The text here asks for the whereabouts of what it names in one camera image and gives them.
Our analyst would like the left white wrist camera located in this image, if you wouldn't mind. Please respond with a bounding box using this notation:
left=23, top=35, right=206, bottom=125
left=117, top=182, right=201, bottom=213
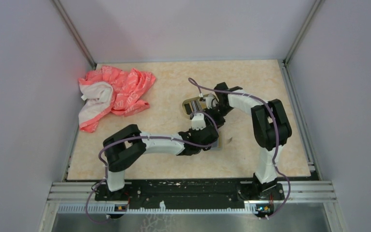
left=190, top=113, right=206, bottom=131

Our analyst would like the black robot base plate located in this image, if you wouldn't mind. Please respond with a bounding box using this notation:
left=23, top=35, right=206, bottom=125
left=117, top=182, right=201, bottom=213
left=95, top=178, right=285, bottom=210

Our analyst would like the aluminium front frame rail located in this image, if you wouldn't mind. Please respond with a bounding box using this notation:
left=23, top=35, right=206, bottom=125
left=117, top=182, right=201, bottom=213
left=39, top=178, right=343, bottom=232

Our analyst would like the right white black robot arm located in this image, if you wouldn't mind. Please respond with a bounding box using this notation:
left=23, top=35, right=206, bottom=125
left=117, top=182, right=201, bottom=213
left=214, top=82, right=292, bottom=199

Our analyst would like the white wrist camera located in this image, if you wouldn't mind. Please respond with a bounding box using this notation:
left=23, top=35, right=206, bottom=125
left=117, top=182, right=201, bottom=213
left=203, top=95, right=218, bottom=109
left=190, top=113, right=206, bottom=131

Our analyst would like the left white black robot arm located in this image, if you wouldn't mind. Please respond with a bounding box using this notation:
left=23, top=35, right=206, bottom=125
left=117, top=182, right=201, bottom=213
left=100, top=124, right=219, bottom=200

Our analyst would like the pink white crumpled cloth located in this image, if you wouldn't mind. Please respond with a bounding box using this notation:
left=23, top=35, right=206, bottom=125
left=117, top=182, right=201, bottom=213
left=78, top=65, right=156, bottom=133

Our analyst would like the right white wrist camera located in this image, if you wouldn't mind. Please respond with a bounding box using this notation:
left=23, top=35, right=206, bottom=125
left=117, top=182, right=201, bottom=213
left=203, top=95, right=218, bottom=109

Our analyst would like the cream card holder tray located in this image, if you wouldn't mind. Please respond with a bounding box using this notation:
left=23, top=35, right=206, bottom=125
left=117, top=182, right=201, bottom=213
left=182, top=93, right=219, bottom=115

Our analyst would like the beige card sleeve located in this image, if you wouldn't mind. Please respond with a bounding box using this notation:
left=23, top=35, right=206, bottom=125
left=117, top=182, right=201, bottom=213
left=212, top=138, right=223, bottom=150

